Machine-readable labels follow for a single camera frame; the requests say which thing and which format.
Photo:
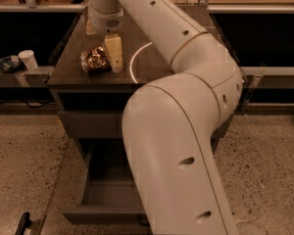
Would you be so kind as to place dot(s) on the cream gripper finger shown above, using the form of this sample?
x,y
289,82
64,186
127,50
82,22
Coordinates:
x,y
89,29
114,50

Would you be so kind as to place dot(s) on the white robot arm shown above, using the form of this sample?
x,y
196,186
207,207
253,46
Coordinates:
x,y
181,191

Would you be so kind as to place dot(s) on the grey drawer cabinet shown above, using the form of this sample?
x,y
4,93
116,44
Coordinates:
x,y
88,82

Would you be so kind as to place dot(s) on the closed grey drawer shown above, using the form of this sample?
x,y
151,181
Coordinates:
x,y
92,124

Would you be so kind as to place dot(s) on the open grey drawer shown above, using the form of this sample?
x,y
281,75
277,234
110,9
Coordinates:
x,y
108,194

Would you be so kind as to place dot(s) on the white paper cup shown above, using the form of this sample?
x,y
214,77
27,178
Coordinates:
x,y
27,57

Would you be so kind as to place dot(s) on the dark patterned small bowl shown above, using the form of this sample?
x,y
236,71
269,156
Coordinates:
x,y
10,64

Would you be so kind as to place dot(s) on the black handle on floor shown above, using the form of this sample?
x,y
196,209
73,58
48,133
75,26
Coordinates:
x,y
24,223

